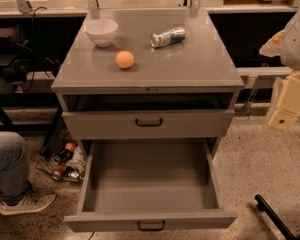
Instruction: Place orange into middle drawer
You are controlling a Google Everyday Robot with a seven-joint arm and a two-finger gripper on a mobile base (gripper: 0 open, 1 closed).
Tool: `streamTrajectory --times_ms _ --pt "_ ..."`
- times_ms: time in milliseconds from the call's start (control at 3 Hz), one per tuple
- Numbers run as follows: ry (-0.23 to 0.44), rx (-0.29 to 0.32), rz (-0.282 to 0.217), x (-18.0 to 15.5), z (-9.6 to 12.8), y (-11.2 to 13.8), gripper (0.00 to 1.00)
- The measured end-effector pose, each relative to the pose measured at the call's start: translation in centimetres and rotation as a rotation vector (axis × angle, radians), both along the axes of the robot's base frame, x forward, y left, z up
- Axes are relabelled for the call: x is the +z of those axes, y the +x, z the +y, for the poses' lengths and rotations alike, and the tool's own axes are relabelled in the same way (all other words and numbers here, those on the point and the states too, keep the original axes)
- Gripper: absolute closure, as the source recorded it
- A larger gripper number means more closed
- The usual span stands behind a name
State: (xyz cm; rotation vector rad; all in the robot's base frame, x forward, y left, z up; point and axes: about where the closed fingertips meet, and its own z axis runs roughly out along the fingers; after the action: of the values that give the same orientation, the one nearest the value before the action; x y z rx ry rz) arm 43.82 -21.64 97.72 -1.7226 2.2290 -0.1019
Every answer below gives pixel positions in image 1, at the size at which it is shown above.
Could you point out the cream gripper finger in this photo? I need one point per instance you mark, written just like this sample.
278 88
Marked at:
285 103

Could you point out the orange fruit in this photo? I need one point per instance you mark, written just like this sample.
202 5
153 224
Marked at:
124 59

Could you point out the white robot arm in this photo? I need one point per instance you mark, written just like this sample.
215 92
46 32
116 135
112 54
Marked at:
286 44

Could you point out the closed grey upper drawer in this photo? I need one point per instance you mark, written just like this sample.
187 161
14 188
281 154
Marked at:
121 124

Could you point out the grey drawer cabinet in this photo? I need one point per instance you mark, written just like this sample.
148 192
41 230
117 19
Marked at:
195 74

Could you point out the open grey drawer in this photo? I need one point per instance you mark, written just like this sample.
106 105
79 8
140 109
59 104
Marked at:
127 181

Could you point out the black chair base leg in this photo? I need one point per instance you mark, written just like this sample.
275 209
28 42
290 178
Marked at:
284 230

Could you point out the crushed silver blue can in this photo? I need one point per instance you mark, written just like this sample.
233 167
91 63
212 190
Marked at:
167 37

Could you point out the white ceramic bowl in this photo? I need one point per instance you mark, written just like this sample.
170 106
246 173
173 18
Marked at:
101 32

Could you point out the white sneaker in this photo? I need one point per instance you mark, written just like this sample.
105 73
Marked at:
26 203

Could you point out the person leg in jeans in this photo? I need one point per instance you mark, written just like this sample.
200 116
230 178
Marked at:
14 168

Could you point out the black drawer handle upper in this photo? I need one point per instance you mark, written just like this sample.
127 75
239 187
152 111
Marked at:
148 123

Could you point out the black drawer handle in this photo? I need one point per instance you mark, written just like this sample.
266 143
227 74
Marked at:
148 123
151 226

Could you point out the black drawer handle lower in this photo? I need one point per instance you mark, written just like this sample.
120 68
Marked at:
151 226

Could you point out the wire basket of cans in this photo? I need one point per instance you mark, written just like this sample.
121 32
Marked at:
66 165

